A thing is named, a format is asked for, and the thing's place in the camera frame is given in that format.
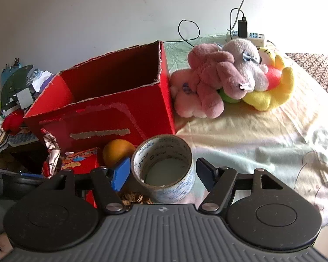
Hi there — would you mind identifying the pale elephant plush toy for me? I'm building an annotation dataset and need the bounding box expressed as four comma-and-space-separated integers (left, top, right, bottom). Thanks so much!
217, 38, 269, 100

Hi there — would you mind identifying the black charger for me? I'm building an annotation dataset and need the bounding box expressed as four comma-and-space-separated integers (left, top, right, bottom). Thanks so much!
237, 17, 249, 38

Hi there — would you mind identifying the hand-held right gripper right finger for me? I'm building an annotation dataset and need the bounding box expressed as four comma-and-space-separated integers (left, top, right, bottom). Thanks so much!
196, 157, 292, 215

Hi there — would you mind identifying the patterned foil wrapper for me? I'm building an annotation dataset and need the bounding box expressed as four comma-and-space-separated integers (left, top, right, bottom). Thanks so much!
40, 128, 62, 179

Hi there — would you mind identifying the blue pen holder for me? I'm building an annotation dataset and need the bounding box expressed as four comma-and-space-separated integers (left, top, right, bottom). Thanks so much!
1, 58, 21, 79

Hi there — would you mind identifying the small white box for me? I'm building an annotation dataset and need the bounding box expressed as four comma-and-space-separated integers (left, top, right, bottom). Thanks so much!
16, 89, 33, 109

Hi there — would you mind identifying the pale pink plush toy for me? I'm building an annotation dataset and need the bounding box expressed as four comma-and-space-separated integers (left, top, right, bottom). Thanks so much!
170, 69, 207, 118

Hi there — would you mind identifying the blue checked cloth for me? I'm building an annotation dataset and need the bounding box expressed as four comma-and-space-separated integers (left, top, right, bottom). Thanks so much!
8, 132, 39, 146

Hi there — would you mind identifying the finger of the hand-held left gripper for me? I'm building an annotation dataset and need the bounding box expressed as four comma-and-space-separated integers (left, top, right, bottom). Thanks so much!
18, 171, 51, 187

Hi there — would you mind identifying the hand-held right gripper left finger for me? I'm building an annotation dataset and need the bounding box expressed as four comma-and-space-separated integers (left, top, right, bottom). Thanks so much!
42, 157, 132, 215

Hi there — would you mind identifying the white power strip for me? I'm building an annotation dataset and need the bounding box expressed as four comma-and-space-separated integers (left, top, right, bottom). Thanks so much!
226, 31, 267, 47

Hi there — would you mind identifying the red cardboard box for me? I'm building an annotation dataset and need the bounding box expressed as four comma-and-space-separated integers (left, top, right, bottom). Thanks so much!
23, 40, 177, 157

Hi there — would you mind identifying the black cable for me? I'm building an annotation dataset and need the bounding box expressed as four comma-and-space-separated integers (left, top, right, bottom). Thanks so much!
178, 8, 246, 48

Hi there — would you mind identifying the brown speckled blanket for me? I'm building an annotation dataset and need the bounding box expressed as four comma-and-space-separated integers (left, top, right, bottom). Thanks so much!
286, 52, 328, 105

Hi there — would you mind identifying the yellow plush toy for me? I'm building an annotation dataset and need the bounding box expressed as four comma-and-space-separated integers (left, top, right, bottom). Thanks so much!
219, 46, 295, 111

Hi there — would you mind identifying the clear packing tape roll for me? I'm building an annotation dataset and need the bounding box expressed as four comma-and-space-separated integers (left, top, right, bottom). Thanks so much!
131, 134, 195, 204

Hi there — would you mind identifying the white tissue paper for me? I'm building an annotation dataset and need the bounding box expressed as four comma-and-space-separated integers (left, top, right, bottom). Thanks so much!
30, 69, 54, 93

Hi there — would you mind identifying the dusty pink teddy bear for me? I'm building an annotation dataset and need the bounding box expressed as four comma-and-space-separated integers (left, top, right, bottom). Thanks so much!
187, 43, 236, 119

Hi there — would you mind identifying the red printed packet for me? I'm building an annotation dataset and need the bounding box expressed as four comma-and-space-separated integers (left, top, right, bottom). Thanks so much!
61, 147, 101, 208

